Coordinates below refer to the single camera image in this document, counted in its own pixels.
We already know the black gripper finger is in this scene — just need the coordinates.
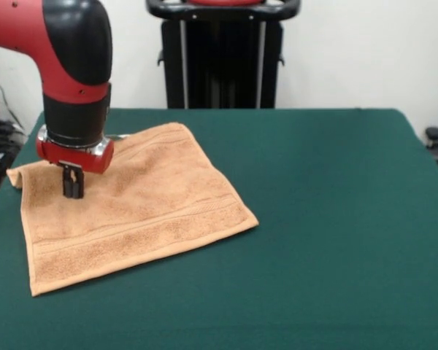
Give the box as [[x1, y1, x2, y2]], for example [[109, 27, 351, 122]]
[[72, 170, 85, 201], [61, 166, 74, 198]]

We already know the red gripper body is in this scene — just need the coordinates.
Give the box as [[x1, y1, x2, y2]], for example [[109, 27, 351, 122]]
[[35, 124, 115, 175]]

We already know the tan terry towel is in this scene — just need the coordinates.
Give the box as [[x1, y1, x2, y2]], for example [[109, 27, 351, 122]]
[[6, 122, 260, 298]]

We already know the dark green table cloth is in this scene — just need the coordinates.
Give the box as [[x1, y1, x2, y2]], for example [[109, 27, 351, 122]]
[[0, 108, 438, 350]]

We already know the black cable bundle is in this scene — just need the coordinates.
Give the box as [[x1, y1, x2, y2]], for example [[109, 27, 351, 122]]
[[0, 119, 28, 161]]

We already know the grey cable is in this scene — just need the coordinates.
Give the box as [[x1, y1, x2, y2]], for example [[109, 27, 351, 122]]
[[0, 67, 25, 131]]

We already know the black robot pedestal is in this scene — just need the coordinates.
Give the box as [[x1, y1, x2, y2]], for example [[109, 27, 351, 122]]
[[145, 0, 302, 109]]

